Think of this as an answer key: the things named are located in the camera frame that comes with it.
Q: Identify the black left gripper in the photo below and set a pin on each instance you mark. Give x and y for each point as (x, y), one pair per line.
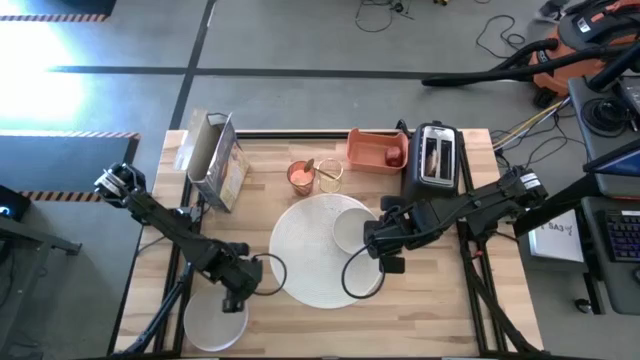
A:
(240, 272)

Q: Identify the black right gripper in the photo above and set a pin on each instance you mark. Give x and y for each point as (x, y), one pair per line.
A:
(400, 227)

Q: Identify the white bowl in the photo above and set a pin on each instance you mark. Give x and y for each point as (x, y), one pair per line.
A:
(350, 227)

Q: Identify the white round plate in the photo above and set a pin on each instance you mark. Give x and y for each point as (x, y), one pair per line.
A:
(210, 325)

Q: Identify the clear yellow glass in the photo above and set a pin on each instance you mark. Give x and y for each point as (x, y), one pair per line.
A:
(331, 185)

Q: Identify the large white plate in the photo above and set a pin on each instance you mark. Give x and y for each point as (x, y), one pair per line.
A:
(305, 250)

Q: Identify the red apple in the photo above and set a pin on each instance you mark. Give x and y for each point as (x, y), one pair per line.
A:
(393, 156)

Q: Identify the orange plastic basket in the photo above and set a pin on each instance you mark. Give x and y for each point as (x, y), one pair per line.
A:
(367, 152)

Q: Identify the brown toast slice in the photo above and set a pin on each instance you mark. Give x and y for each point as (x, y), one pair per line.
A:
(432, 162)

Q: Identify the red glass tumbler with juice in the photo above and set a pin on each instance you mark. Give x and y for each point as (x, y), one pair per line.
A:
(300, 180)

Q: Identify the blue cereal box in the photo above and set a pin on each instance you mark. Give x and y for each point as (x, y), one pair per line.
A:
(215, 160)

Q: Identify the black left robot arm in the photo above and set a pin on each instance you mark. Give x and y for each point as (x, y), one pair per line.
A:
(170, 227)

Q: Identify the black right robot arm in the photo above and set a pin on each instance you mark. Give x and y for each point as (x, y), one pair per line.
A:
(480, 205)

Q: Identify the black two-slot toaster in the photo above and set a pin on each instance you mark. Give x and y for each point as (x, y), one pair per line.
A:
(414, 165)

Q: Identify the white paper sheet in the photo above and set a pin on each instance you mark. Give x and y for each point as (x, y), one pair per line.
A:
(555, 245)

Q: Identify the black vacuum wand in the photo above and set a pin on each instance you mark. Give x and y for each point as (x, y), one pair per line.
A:
(475, 75)

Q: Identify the black diagonal support pole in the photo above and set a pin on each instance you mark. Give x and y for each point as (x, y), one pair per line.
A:
(565, 205)

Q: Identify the dark grey desk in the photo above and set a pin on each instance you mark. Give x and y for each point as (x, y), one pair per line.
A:
(30, 235)

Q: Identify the black hazard-striped floor mat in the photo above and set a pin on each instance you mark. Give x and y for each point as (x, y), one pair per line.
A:
(65, 165)
(75, 6)

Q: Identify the black device with blue light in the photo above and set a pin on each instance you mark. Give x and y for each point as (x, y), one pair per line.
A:
(12, 205)

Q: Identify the black keyboard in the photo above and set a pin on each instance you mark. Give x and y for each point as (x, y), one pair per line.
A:
(622, 235)

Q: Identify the orange vacuum cleaner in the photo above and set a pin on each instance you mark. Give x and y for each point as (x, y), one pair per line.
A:
(565, 80)

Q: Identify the dark monitor screen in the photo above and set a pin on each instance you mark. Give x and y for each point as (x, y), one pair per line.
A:
(620, 165)

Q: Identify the person's foot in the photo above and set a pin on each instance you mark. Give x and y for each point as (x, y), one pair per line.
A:
(550, 10)

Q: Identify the black diagonal tube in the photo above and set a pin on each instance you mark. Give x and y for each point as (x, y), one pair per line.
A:
(615, 67)

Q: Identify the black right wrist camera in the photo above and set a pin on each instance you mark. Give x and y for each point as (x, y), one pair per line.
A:
(393, 265)

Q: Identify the black table rail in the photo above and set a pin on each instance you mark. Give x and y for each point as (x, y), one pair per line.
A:
(300, 134)

